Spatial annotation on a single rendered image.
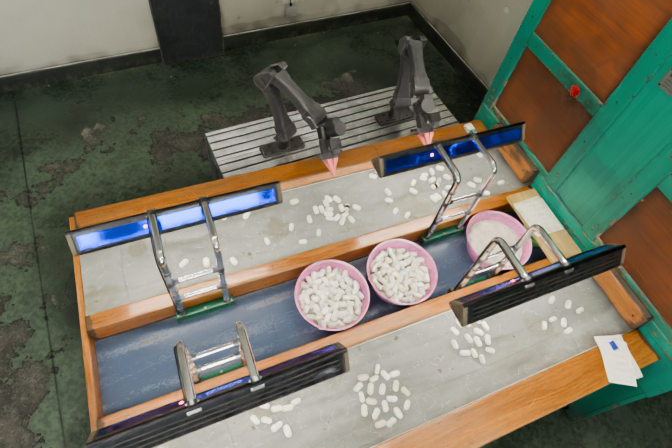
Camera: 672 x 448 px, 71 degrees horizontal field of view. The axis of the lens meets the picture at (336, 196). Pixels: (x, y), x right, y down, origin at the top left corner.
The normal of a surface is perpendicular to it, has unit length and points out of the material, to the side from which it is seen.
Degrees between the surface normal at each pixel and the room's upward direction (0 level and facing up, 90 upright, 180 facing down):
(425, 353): 0
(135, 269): 0
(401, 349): 0
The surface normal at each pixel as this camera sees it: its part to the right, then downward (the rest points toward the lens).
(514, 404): 0.11, -0.58
